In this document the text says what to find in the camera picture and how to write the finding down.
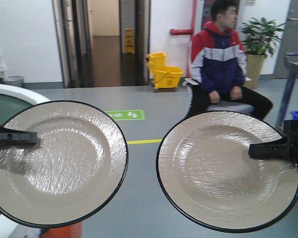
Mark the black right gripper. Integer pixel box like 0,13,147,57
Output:
248,119,298,167

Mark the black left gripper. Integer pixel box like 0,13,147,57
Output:
0,125,38,145

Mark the beige plate black rim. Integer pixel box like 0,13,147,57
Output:
156,111,298,233
0,101,128,228

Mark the white outer conveyor rim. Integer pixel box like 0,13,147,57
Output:
0,84,50,105

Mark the grey round stool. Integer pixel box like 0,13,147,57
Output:
207,101,254,114

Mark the seated person red jacket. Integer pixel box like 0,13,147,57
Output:
186,0,273,119

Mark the potted plant beige pot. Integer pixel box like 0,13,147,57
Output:
241,17,285,89

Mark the yellow mop bucket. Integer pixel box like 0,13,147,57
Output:
147,52,183,92

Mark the red fire pipe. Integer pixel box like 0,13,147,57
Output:
169,28,194,36

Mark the yellow wet floor sign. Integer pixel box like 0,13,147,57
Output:
124,28,135,54

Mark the wire mesh waste bin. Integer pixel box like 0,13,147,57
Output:
3,76,24,87

